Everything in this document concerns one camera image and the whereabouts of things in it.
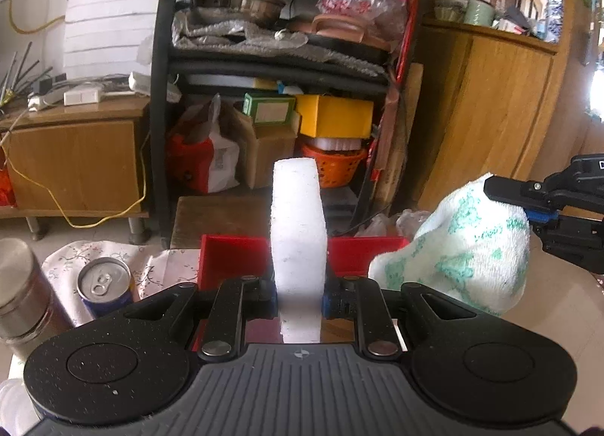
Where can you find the red white plastic bag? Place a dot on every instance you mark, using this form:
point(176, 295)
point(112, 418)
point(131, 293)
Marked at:
point(188, 153)

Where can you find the green box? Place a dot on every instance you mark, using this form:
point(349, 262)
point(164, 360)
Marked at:
point(269, 110)

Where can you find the bubble wrap sheet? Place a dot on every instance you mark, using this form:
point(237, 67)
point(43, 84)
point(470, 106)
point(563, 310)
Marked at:
point(207, 32)

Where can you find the glass jar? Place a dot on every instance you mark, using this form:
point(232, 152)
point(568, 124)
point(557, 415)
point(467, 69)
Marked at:
point(14, 403)

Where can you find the clear plastic bag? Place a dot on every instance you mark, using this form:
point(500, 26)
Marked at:
point(410, 221)

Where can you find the orange plastic basket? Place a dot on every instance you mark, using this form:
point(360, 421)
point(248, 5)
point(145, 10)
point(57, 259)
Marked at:
point(335, 169)

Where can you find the steel thermos flask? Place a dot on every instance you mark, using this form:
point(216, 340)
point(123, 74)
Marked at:
point(28, 294)

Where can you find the blue drink can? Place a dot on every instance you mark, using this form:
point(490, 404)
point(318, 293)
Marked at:
point(101, 282)

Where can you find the brown cardboard box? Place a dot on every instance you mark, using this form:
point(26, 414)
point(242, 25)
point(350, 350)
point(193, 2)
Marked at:
point(269, 153)

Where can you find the white adapter box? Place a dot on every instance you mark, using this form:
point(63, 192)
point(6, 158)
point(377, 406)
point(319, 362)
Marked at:
point(82, 96)

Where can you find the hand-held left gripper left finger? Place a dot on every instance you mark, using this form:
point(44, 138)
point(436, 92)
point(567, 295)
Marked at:
point(229, 308)

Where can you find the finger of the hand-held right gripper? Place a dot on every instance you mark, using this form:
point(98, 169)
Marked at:
point(509, 188)
point(566, 238)

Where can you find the black antenna router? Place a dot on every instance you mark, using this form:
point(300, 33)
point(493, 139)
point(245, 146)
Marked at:
point(45, 84)

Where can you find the wooden cabinet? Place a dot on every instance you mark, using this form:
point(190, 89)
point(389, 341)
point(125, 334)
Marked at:
point(481, 110)

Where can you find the black shelf rack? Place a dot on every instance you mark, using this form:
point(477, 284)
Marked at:
point(158, 134)

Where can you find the pink plastic bag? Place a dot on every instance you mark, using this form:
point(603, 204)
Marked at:
point(358, 2)

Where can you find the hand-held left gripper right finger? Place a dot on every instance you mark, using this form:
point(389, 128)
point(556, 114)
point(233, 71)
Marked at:
point(330, 304)

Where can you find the green ceramic mug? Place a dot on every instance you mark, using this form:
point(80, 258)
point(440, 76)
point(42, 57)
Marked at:
point(479, 13)

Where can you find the yellow box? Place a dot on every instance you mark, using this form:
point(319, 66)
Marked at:
point(339, 115)

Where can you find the small woven basket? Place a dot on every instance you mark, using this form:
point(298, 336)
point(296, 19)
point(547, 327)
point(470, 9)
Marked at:
point(448, 11)

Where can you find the white sponge block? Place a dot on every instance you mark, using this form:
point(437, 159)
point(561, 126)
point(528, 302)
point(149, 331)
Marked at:
point(297, 228)

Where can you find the red cardboard box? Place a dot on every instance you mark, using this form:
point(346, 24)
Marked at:
point(231, 256)

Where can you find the clear water bottle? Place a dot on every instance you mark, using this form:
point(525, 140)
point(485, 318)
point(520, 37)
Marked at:
point(554, 16)

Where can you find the steel pot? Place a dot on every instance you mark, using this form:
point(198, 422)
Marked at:
point(255, 6)

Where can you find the white green towel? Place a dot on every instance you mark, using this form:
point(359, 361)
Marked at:
point(462, 256)

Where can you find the leaning cardboard sheets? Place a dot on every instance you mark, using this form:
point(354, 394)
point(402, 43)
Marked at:
point(401, 143)

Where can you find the wooden television stand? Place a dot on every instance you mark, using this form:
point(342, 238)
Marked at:
point(75, 162)

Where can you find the white ribbed plastic item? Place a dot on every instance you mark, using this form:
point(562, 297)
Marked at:
point(335, 143)

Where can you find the brown clay pot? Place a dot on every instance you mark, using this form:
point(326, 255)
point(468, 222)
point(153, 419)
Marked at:
point(335, 28)

